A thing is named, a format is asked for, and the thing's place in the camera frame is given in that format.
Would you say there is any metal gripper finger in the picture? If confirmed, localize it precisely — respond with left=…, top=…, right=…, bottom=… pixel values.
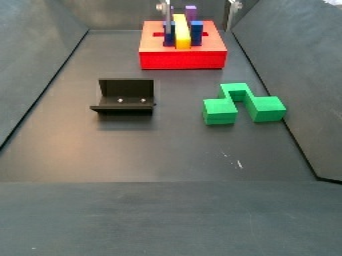
left=227, top=0, right=243, bottom=29
left=156, top=0, right=171, bottom=22

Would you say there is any green stepped object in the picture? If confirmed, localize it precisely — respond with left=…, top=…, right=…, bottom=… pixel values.
left=201, top=83, right=287, bottom=125

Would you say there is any red board base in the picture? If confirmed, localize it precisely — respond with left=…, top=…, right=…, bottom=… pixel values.
left=139, top=21, right=227, bottom=70

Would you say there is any black angle fixture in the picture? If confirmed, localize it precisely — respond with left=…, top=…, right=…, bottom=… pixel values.
left=89, top=78, right=155, bottom=115

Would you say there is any purple block right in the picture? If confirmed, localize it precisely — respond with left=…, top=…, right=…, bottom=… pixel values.
left=184, top=5, right=197, bottom=22

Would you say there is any yellow long bar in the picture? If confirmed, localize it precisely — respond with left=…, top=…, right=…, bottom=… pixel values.
left=172, top=14, right=191, bottom=49

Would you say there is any blue block right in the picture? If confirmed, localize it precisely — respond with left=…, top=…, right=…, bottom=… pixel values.
left=191, top=21, right=203, bottom=46

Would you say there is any blue block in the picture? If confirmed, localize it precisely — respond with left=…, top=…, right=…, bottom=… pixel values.
left=163, top=21, right=175, bottom=46
left=191, top=21, right=203, bottom=46

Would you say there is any blue block left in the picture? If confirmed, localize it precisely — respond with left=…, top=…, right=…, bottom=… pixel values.
left=163, top=21, right=175, bottom=46

